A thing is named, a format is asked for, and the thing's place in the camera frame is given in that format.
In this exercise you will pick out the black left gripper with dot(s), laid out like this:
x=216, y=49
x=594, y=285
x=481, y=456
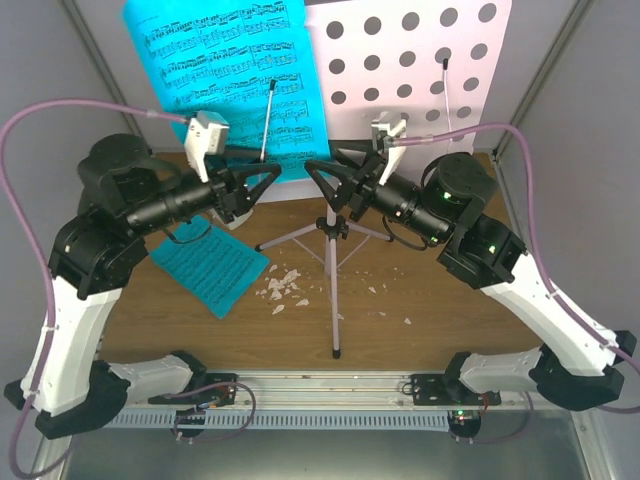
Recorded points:
x=230, y=186

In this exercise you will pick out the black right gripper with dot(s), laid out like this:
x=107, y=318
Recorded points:
x=368, y=177

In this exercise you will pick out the cyan sheet music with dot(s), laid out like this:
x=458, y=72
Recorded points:
x=250, y=61
x=210, y=263

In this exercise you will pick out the white tripod music stand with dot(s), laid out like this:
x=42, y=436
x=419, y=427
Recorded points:
x=433, y=61

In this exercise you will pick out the white metronome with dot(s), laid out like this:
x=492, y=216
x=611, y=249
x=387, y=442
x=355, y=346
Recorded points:
x=236, y=222

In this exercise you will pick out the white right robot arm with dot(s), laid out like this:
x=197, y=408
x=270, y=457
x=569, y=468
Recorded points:
x=576, y=365

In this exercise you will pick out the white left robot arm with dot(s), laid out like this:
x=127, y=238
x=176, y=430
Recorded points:
x=127, y=195

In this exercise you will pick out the white paper scrap pile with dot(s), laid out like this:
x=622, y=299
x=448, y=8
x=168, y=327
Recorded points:
x=371, y=287

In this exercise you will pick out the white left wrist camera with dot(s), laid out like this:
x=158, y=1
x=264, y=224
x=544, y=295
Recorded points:
x=206, y=135

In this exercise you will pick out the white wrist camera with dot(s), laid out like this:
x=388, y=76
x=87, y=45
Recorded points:
x=206, y=135
x=387, y=128

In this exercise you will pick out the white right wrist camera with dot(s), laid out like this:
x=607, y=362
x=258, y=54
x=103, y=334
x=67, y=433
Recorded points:
x=387, y=128

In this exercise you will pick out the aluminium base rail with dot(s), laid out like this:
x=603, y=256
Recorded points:
x=337, y=390

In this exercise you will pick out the white slotted cable duct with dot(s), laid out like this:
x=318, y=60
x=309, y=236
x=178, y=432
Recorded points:
x=287, y=420

